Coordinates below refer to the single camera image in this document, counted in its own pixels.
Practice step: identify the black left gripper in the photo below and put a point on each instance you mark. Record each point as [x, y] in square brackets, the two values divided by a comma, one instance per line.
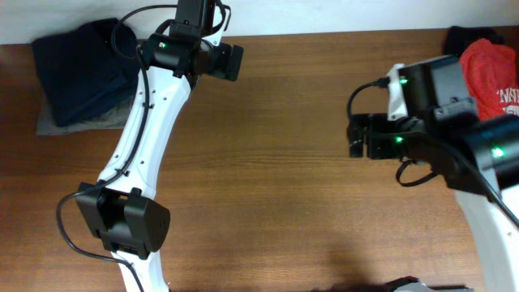
[220, 65]

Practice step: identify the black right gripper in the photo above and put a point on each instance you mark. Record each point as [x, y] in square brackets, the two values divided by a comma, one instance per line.
[377, 146]

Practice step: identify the navy blue shorts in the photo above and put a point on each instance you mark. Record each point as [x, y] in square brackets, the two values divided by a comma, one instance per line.
[80, 73]

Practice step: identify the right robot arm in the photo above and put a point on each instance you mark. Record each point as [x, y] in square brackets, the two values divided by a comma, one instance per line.
[432, 119]

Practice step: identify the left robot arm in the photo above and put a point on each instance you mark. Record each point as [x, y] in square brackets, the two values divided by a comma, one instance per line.
[120, 208]

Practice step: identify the black garment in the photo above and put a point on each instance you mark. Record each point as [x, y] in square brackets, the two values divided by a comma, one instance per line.
[458, 39]

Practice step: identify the red t-shirt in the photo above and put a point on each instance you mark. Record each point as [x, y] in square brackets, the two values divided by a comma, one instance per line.
[491, 77]

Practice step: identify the grey folded shorts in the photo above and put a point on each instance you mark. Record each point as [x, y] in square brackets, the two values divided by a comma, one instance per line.
[113, 119]

